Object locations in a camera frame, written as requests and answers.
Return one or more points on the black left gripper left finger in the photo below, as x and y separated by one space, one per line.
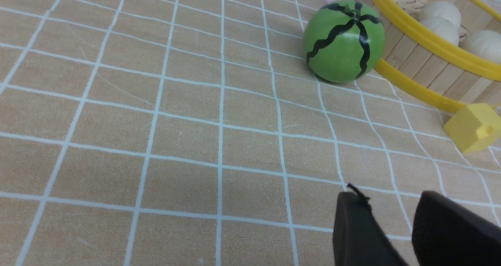
358 240

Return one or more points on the cream steamed bun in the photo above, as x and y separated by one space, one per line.
485 44
443 28
441 9

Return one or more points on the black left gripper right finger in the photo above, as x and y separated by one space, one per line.
447 234

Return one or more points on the checkered beige tablecloth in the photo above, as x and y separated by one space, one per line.
191 133

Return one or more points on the yellow foam cube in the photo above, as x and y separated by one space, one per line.
474 127

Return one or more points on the green toy watermelon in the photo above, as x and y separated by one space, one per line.
343 41

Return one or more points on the bamboo steamer tray yellow rim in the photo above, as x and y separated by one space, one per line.
429 68

